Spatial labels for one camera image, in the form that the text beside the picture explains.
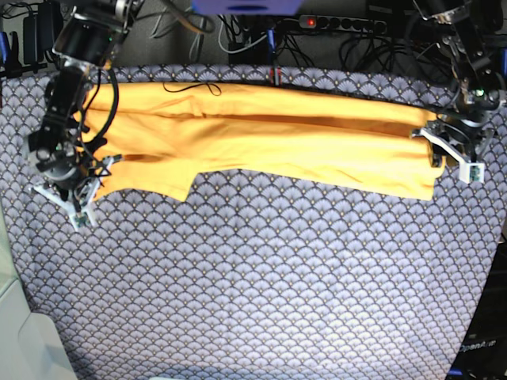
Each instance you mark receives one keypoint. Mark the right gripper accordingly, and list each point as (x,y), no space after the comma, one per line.
(65,160)

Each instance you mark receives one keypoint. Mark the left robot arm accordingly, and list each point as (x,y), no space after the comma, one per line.
(465,33)

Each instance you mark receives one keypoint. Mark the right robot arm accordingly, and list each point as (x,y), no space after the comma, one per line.
(90,40)

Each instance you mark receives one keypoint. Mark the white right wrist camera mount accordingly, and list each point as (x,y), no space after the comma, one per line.
(79,202)

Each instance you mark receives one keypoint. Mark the black power strip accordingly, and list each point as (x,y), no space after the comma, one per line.
(342,24)

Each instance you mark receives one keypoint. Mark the red table clamp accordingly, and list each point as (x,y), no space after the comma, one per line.
(275,76)

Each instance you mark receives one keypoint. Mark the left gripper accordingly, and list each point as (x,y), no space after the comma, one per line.
(462,123)

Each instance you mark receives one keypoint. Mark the yellow T-shirt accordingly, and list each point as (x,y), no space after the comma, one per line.
(167,134)

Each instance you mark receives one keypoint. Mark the white plastic bin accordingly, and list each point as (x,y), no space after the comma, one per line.
(30,344)

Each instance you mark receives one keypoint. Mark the blue fan-pattern tablecloth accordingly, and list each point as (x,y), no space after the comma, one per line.
(254,275)

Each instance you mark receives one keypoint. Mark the black OpenArm box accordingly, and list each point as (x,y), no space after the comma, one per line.
(482,355)

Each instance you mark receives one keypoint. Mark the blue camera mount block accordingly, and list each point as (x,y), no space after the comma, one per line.
(246,7)

